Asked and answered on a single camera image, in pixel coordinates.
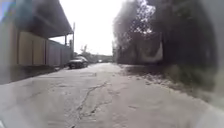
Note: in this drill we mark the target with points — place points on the grass verge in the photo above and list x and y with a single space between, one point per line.
193 76

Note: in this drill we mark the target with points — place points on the grey cracked concrete road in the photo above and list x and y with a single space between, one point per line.
100 100

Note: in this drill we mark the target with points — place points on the thin pole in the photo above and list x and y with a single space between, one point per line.
73 36

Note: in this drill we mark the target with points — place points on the car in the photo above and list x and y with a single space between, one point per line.
78 62

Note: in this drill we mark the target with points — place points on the row of dark trees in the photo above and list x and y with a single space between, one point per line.
166 33

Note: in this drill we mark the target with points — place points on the long grey boundary wall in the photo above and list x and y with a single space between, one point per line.
36 51

